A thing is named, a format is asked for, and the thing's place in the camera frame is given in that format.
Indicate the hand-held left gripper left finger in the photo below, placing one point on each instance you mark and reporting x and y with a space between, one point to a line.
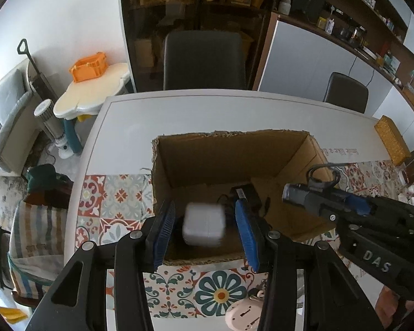
164 234

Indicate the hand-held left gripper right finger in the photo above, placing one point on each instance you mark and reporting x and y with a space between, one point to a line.
246 238

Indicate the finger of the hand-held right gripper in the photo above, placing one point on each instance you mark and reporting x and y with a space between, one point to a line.
329 208
358 203

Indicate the black rectangular device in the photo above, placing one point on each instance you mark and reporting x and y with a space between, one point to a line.
295 194

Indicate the white cube charger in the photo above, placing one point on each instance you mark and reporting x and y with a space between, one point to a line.
203 224

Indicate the pink round device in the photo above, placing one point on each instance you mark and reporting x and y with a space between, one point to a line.
243 317

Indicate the brown cardboard box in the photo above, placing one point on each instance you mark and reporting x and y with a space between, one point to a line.
210 162

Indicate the patterned table runner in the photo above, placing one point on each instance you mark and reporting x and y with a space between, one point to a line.
117 196

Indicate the woven tissue box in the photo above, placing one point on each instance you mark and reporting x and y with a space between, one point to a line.
393 141

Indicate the dark grey dining chair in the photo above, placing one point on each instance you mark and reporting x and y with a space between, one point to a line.
345 91
203 60

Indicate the striped cloth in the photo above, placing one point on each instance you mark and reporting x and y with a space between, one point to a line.
34 234

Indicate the green bundle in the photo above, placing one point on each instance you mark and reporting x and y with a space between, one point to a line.
45 177

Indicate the white tower heater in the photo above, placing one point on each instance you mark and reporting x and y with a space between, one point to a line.
51 124

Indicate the cream flower-shaped kids table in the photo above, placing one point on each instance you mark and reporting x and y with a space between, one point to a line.
89 93

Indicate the orange plastic crate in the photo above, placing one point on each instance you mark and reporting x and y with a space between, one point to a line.
88 68

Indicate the black upright vacuum cleaner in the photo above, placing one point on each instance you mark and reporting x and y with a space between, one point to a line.
38 79

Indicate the grey sofa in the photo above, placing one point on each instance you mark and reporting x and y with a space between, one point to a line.
7 110

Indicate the white jar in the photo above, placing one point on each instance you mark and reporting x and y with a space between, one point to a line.
285 6

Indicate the dark glass cabinet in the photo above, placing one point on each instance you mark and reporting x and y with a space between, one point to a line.
193 7

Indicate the wooden wall shelf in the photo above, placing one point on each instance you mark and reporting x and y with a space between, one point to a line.
383 24

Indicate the black wall water dispenser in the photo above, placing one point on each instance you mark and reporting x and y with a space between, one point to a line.
308 1

